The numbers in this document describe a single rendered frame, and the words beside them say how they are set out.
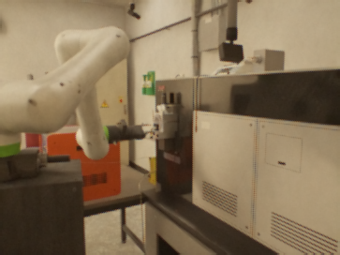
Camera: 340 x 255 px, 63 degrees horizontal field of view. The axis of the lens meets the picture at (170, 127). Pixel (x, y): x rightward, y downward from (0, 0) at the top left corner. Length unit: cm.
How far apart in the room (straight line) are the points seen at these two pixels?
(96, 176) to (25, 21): 343
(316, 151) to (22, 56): 432
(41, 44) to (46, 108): 414
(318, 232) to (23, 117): 88
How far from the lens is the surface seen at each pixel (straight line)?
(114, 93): 462
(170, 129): 149
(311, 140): 95
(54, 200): 76
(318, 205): 98
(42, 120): 68
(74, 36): 108
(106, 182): 182
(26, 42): 478
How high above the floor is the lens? 138
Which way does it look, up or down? 8 degrees down
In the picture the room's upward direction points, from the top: straight up
